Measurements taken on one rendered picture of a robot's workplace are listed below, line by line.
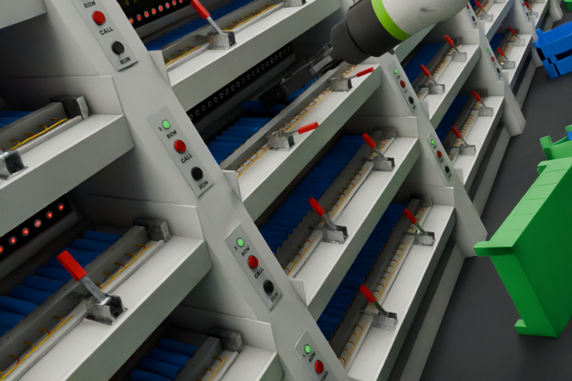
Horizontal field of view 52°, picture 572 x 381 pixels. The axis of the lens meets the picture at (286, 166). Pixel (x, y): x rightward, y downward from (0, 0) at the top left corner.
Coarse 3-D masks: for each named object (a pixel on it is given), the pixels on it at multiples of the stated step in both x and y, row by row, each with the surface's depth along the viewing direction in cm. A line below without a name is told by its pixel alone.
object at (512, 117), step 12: (444, 24) 191; (456, 24) 189; (468, 24) 187; (480, 36) 192; (480, 48) 189; (480, 60) 191; (480, 72) 193; (492, 72) 191; (504, 84) 196; (516, 108) 199; (504, 120) 197; (516, 120) 195; (516, 132) 197
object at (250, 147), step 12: (336, 72) 124; (312, 84) 119; (324, 84) 120; (300, 96) 114; (312, 96) 115; (324, 96) 116; (288, 108) 109; (300, 108) 111; (276, 120) 105; (288, 120) 107; (264, 132) 101; (252, 144) 97; (264, 144) 100; (228, 156) 94; (240, 156) 94; (228, 168) 91
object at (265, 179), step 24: (312, 48) 137; (240, 96) 117; (336, 96) 117; (360, 96) 122; (312, 120) 108; (336, 120) 112; (312, 144) 104; (264, 168) 93; (288, 168) 96; (240, 192) 84; (264, 192) 90
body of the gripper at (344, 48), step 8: (344, 24) 94; (336, 32) 95; (344, 32) 94; (336, 40) 95; (344, 40) 94; (352, 40) 93; (336, 48) 95; (344, 48) 94; (352, 48) 94; (360, 48) 94; (320, 56) 98; (336, 56) 96; (344, 56) 95; (352, 56) 95; (360, 56) 95; (368, 56) 96; (328, 64) 97; (352, 64) 97
